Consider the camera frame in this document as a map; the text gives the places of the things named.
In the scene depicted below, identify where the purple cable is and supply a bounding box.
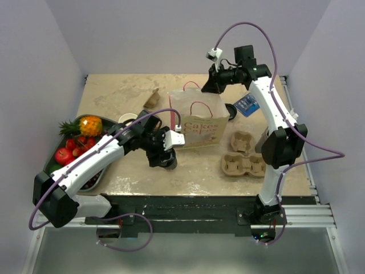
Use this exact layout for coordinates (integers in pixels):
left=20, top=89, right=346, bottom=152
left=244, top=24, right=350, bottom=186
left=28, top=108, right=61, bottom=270
left=28, top=108, right=183, bottom=231
left=214, top=22, right=346, bottom=206

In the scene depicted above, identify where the single cardboard cup carrier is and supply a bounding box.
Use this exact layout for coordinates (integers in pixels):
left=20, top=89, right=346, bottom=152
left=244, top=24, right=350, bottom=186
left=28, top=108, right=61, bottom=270
left=143, top=88, right=160, bottom=108

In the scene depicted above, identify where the dark paper coffee cup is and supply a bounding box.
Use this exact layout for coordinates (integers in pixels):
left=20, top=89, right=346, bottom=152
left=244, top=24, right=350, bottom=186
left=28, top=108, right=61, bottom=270
left=159, top=148, right=177, bottom=171

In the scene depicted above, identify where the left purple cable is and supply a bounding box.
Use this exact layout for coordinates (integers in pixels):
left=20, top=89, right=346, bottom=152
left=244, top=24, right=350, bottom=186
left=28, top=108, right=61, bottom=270
left=28, top=108, right=183, bottom=231

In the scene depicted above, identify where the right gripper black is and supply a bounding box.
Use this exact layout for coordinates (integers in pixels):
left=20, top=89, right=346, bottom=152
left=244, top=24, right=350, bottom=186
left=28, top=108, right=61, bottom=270
left=201, top=62, right=241, bottom=95

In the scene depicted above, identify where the dark green fruit tray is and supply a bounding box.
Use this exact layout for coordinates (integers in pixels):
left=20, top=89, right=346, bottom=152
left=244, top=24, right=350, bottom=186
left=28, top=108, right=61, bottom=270
left=43, top=114, right=117, bottom=175

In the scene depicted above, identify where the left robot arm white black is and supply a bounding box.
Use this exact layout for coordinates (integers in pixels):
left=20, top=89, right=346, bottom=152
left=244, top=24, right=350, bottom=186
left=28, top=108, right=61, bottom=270
left=33, top=111, right=184, bottom=228

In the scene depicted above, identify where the grey straw holder cup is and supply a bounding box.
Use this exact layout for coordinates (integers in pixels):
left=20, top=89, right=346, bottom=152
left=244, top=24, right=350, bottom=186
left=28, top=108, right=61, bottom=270
left=255, top=127, right=269, bottom=154

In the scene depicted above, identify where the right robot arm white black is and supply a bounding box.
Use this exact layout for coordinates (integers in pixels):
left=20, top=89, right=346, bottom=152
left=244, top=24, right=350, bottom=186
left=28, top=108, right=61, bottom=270
left=201, top=45, right=307, bottom=224

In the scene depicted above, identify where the green lime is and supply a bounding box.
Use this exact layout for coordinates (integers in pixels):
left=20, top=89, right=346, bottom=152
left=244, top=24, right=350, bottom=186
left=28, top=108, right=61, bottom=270
left=48, top=164, right=63, bottom=174

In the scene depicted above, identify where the pink beige paper bag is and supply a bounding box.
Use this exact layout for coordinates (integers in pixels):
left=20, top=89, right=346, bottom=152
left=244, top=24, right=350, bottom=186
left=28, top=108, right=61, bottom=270
left=168, top=84, right=229, bottom=149

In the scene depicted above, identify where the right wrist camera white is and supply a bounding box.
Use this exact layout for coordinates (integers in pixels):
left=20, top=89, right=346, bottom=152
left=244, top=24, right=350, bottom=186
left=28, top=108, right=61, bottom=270
left=206, top=47, right=222, bottom=72

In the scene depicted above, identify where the blue razor package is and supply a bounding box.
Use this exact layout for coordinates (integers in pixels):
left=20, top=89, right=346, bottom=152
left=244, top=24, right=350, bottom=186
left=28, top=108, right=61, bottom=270
left=233, top=92, right=259, bottom=117

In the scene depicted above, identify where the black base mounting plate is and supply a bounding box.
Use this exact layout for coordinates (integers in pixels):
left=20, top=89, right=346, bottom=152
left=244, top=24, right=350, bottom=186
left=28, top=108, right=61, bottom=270
left=85, top=195, right=315, bottom=237

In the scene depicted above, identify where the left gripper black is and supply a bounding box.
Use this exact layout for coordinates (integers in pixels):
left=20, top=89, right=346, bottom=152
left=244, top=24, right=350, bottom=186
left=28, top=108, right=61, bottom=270
left=140, top=126, right=174, bottom=167

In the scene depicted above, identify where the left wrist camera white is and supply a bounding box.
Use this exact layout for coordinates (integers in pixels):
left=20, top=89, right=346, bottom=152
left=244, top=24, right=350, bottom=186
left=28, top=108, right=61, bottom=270
left=163, top=130, right=185, bottom=151

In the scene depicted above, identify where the red apple rear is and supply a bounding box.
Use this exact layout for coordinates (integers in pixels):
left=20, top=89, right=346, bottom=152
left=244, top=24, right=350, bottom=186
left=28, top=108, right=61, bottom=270
left=54, top=147, right=75, bottom=166

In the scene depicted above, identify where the dark red grapes bunch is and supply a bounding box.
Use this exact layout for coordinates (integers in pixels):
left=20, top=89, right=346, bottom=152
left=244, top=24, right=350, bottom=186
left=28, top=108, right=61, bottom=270
left=80, top=171, right=103, bottom=191

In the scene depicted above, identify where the toy pineapple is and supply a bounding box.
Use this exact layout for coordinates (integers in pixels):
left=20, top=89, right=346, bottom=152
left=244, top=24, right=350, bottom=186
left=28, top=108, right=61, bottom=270
left=59, top=115, right=103, bottom=136

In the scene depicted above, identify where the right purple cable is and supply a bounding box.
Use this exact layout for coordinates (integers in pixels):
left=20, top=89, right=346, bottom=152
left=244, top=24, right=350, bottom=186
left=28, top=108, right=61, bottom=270
left=214, top=22, right=346, bottom=206

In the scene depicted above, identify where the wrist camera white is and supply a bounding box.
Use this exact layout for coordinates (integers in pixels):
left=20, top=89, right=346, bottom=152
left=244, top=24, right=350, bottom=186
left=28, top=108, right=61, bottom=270
left=206, top=47, right=222, bottom=72
left=163, top=130, right=185, bottom=151

